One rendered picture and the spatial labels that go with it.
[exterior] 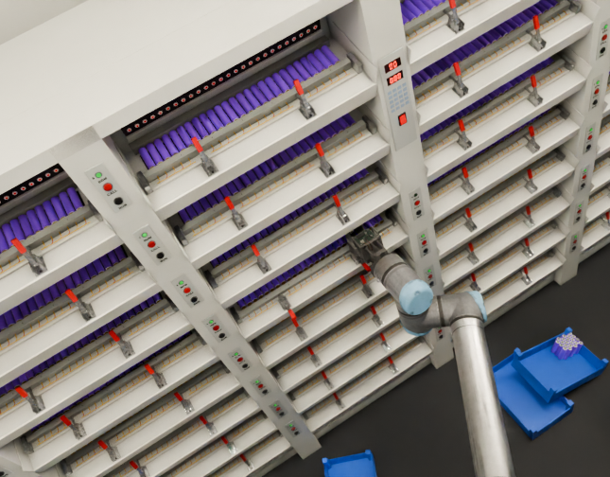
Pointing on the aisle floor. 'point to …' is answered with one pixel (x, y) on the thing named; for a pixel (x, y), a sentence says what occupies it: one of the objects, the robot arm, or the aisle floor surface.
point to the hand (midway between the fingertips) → (352, 232)
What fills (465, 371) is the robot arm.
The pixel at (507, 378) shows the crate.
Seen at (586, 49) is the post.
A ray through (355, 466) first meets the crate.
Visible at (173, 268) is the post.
